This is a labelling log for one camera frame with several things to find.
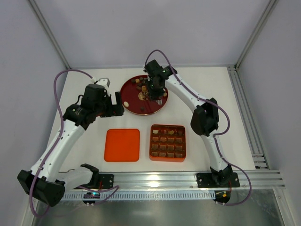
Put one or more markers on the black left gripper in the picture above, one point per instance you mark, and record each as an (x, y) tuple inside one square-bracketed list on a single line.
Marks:
[(113, 107)]

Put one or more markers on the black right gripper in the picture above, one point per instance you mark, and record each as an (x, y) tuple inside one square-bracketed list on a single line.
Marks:
[(153, 94)]

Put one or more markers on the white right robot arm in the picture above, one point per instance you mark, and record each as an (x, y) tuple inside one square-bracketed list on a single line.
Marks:
[(205, 116)]

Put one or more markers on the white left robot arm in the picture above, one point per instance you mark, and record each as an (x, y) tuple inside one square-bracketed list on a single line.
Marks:
[(44, 181)]

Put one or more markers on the white round chocolate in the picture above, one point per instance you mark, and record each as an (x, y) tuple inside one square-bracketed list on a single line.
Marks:
[(126, 104)]

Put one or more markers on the orange chocolate box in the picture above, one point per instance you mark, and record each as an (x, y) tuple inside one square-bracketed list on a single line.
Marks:
[(167, 147)]

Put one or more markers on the round dark red tray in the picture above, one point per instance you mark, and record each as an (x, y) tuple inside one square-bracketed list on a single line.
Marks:
[(131, 93)]

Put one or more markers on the orange box lid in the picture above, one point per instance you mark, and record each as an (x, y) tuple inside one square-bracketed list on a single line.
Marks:
[(122, 145)]

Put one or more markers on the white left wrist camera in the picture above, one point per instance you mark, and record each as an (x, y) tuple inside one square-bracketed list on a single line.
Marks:
[(105, 82)]

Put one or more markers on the right aluminium frame post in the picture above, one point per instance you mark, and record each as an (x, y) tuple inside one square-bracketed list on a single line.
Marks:
[(269, 8)]

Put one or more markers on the aluminium frame post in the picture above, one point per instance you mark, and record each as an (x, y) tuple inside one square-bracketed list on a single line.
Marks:
[(47, 30), (269, 8)]

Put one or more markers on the left aluminium frame post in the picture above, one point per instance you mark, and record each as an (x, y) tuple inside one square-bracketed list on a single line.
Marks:
[(47, 30)]

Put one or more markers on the perforated cable duct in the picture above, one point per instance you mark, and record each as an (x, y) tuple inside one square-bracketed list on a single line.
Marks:
[(140, 195)]

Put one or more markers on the aluminium mounting rail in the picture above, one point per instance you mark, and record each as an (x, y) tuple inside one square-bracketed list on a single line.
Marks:
[(185, 179)]

